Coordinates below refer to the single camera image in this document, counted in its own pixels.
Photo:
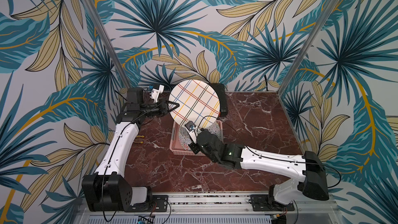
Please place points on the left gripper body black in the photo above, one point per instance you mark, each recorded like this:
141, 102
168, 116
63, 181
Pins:
161, 103

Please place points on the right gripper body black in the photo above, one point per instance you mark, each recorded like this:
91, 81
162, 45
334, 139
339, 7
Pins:
196, 144

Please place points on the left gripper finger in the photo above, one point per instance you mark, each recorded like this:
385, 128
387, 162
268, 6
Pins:
172, 104
172, 111

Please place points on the white plate coloured plaid lines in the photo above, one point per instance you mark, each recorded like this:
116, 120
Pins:
198, 103

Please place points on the white plate colourful squiggle pattern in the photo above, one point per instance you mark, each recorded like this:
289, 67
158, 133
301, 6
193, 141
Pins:
185, 140

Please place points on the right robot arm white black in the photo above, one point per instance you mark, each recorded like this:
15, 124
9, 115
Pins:
306, 174

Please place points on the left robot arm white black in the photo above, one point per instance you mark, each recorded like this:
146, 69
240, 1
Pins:
106, 189

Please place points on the pink perforated plastic basket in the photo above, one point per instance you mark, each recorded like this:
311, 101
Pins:
175, 145

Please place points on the black plastic tool case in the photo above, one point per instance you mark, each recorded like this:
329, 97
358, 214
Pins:
221, 93

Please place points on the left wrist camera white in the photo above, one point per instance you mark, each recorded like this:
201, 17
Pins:
155, 90

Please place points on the yellow handled pliers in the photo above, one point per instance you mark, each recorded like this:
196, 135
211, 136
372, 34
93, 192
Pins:
139, 139

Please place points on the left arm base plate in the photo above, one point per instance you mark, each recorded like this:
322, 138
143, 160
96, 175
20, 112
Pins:
156, 203

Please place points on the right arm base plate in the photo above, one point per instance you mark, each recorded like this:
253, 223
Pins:
261, 203

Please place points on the left aluminium corner post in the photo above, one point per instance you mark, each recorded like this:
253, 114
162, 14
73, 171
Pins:
107, 74

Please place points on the aluminium corner post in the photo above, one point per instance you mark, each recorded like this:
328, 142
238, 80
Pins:
324, 15
107, 74

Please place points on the aluminium front rail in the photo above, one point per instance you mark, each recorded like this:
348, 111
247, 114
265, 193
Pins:
220, 208

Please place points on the right aluminium corner post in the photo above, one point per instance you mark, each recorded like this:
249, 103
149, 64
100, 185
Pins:
324, 15

